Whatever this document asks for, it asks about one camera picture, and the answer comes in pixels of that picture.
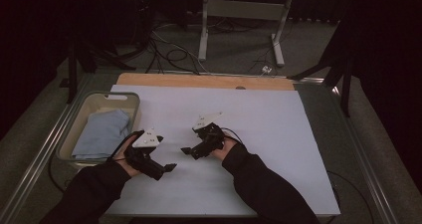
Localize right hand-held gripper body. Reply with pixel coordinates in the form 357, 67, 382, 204
190, 112, 227, 161

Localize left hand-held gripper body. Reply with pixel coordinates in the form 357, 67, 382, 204
122, 127, 166, 181

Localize beige plastic basin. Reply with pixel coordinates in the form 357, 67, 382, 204
55, 91, 141, 169

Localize blue cloth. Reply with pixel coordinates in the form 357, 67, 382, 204
71, 109, 131, 161

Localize person's right hand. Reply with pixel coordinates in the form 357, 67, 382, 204
209, 135, 239, 162

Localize person's left hand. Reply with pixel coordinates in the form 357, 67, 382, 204
113, 140, 143, 178

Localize wooden board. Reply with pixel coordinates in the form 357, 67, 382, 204
116, 72, 296, 92

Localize pale blue table mat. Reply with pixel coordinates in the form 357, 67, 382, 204
105, 84, 341, 217

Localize black stand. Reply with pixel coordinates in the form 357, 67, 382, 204
59, 34, 137, 105
288, 18, 354, 118

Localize dark computer tower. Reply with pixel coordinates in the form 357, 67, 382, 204
112, 0, 155, 48

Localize right hand-held gripper cable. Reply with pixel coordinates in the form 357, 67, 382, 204
218, 126, 247, 147

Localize hand-held gripper cable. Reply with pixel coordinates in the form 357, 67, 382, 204
105, 129, 145, 163
218, 126, 247, 147

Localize left hand-held gripper cable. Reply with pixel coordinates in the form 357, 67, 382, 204
105, 129, 145, 163

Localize white floor cable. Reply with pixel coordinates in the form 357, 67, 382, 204
151, 30, 211, 74

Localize black floor cables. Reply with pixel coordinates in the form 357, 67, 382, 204
145, 21, 202, 76

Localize black cable on table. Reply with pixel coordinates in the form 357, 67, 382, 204
326, 170, 375, 224
48, 153, 71, 196

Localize aluminium table rail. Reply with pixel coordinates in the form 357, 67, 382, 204
145, 69, 325, 85
329, 84, 404, 224
0, 74, 98, 224

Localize grey metal stand frame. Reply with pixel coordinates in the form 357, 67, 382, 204
197, 0, 296, 68

